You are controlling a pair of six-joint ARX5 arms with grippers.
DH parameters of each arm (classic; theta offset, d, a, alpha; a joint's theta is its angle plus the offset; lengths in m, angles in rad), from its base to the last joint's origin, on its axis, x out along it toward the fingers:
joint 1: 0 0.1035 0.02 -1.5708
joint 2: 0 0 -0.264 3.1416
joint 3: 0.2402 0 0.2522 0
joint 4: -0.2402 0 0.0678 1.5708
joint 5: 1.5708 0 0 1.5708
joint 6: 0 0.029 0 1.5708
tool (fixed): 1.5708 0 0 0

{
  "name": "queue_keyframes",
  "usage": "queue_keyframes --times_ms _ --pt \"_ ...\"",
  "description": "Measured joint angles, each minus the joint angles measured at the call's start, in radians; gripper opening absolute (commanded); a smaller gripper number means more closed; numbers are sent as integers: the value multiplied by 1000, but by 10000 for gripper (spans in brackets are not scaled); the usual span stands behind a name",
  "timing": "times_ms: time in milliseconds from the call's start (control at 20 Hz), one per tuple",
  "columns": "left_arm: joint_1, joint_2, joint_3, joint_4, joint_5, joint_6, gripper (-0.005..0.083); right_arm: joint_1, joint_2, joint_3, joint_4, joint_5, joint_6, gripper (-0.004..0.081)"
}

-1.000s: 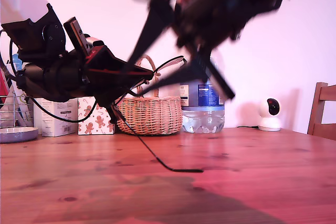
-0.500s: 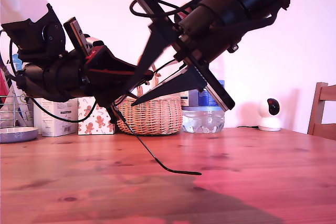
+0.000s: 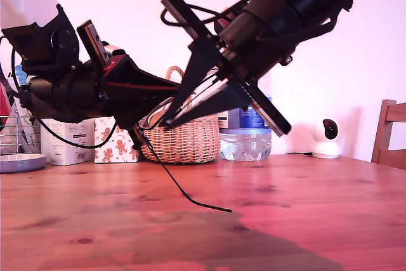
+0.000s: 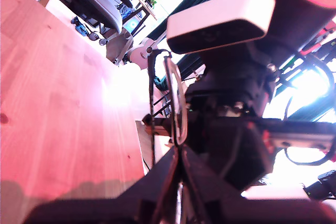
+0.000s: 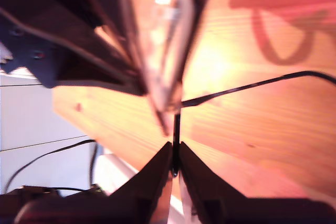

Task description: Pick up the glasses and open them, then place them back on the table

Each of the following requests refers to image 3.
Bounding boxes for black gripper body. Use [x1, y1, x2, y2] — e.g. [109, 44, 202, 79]
[160, 0, 306, 138]
[67, 20, 112, 117]

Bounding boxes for black rectangular frame eyeglasses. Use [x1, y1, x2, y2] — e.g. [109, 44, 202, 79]
[134, 96, 234, 213]

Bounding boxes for large clear water bottle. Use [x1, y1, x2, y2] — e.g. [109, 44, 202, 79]
[218, 70, 273, 162]

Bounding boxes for gingerbread print box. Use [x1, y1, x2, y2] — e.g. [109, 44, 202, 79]
[93, 116, 140, 164]

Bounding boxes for white printed carton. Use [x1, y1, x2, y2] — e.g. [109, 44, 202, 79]
[49, 118, 95, 166]

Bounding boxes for grey round plate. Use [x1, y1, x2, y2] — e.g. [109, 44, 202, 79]
[0, 153, 47, 174]

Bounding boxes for wooden chair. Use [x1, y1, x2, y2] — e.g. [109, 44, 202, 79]
[370, 100, 406, 172]

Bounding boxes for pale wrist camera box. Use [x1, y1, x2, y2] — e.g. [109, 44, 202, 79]
[101, 44, 126, 61]

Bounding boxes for wicker basket with handle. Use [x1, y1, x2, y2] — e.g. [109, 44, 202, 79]
[139, 65, 221, 164]

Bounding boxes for metal wire rack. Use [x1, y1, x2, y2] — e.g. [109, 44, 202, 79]
[0, 110, 42, 156]

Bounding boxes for small white round camera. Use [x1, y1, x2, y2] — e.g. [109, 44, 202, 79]
[311, 118, 341, 160]

